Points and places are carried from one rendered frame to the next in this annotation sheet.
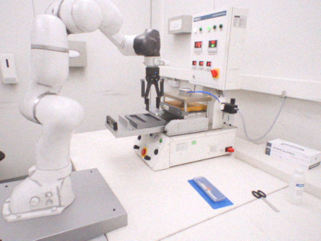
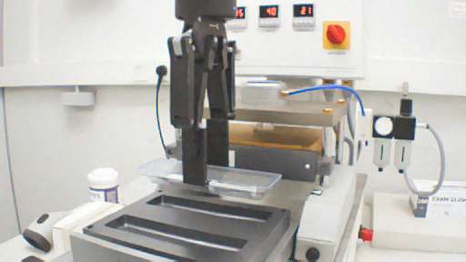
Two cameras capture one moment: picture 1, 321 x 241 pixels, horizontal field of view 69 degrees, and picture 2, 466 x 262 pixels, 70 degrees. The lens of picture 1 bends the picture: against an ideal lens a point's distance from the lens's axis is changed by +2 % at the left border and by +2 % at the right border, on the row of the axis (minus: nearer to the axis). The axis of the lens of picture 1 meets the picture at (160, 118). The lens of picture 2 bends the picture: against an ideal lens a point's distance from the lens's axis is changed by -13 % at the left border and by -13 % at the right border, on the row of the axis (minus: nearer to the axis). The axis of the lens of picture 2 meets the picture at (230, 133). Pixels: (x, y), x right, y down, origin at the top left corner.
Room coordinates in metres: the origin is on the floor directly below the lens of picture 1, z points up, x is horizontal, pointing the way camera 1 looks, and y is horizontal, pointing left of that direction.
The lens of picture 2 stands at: (0.88, 0.32, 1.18)
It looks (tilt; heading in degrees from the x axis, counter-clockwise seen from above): 10 degrees down; 321
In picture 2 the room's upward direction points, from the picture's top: straight up
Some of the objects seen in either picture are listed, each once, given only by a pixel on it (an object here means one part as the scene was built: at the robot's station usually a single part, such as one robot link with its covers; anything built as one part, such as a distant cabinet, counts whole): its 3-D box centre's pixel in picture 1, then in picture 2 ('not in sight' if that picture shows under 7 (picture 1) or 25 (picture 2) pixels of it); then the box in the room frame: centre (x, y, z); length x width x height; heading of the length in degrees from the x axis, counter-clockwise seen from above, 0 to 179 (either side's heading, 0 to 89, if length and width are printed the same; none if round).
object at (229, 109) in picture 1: (227, 111); (391, 136); (1.21, -0.36, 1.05); 0.15 x 0.05 x 0.15; 27
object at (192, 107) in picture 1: (185, 102); (267, 128); (1.35, -0.14, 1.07); 0.22 x 0.17 x 0.10; 27
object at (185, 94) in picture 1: (191, 99); (279, 116); (1.35, -0.18, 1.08); 0.31 x 0.24 x 0.13; 27
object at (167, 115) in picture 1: (163, 114); (176, 184); (1.44, -0.02, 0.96); 0.25 x 0.05 x 0.07; 117
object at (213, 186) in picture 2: (152, 110); (206, 179); (1.26, 0.05, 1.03); 0.18 x 0.06 x 0.02; 27
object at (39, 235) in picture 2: not in sight; (57, 224); (1.80, 0.14, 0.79); 0.20 x 0.08 x 0.08; 120
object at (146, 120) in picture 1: (144, 119); (190, 229); (1.23, 0.09, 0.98); 0.20 x 0.17 x 0.03; 27
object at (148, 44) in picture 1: (147, 42); not in sight; (1.21, 0.07, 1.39); 0.18 x 0.10 x 0.13; 147
